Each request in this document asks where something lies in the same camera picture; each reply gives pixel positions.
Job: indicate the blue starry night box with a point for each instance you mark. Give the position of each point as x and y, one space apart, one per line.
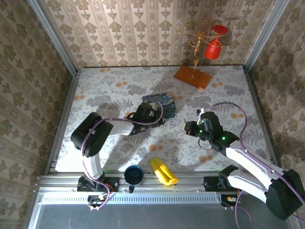
164 102

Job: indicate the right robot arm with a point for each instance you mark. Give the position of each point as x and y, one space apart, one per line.
250 162

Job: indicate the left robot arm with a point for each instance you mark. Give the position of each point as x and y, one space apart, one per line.
93 133

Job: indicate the floral patterned table cover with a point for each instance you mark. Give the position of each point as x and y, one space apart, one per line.
166 148

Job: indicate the yellow banana bunch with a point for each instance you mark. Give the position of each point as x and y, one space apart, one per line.
163 173

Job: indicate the dark blue round tin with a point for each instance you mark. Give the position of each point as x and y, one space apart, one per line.
134 175

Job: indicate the black connector board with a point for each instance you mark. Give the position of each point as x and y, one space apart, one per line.
228 199
96 200

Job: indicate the small black knob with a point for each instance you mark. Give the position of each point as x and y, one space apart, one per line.
131 189

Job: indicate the red wine glass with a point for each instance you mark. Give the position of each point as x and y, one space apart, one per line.
212 51

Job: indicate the grey metal panel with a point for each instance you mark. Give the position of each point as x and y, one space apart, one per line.
155 214

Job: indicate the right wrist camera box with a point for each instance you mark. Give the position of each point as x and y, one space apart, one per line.
202 115

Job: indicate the long aluminium base rail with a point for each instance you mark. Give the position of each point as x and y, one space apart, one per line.
190 179

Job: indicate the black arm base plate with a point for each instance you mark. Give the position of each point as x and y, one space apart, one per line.
212 184
112 184

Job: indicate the aluminium frame side rail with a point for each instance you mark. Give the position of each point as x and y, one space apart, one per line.
256 95
66 107

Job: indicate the aluminium frame post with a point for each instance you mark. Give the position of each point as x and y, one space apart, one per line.
54 35
264 35

